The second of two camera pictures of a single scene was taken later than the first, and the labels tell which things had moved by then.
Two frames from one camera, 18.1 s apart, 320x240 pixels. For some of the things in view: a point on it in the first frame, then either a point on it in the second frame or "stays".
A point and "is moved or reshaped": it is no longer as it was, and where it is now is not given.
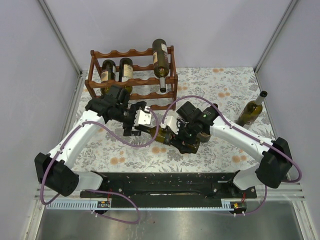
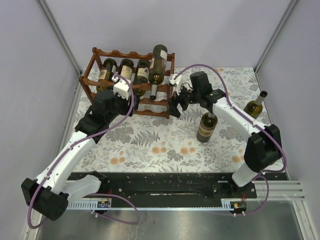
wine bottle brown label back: [161, 62] is moved or reshaped
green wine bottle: [108, 73] is moved or reshaped
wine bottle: [164, 136] → [141, 75]
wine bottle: [126, 72] stays
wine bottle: [252, 111] stays
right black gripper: [178, 139] → [173, 102]
